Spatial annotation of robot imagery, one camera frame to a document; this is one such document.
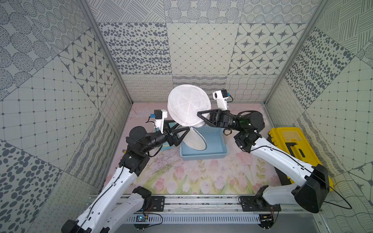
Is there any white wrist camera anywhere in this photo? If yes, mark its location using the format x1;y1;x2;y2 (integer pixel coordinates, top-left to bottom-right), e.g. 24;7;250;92
213;89;234;111
148;109;168;133

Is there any aluminium mounting rail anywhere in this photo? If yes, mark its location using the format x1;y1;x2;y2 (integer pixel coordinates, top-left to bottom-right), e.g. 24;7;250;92
124;195;315;226

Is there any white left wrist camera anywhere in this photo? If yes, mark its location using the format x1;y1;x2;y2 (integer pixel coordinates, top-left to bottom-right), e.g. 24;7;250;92
148;109;168;133

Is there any turquoise mesh laundry bag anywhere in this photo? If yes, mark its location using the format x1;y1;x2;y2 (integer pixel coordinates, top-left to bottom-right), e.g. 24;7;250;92
161;143;174;151

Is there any yellow black toolbox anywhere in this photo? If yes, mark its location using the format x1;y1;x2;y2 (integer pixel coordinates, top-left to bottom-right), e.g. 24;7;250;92
267;127;335;192

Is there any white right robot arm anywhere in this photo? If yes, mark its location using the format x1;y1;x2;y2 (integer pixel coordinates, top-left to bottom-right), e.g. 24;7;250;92
197;109;330;213

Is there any light blue perforated plastic basket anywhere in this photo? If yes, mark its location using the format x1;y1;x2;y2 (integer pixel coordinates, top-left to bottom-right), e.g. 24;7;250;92
180;126;229;161

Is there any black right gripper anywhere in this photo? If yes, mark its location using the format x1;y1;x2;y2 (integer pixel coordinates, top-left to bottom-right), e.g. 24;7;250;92
197;109;245;133

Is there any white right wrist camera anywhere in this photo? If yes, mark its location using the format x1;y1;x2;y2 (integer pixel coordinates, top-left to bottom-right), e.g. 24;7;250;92
213;89;234;111

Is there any white mesh laundry bag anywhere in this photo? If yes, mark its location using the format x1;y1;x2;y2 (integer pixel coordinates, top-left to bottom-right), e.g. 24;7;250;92
168;84;211;150

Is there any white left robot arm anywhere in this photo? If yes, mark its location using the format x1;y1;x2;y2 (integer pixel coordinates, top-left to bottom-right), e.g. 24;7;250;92
61;120;190;233

